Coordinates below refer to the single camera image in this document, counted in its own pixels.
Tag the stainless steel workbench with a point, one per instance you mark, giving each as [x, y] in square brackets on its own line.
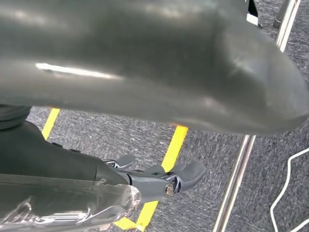
[237, 179]

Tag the long white power strip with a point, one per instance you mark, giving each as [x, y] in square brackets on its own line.
[252, 19]

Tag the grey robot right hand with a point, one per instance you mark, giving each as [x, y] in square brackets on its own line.
[145, 64]

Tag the yellow floor tape square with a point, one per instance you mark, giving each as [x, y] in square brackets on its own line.
[173, 144]

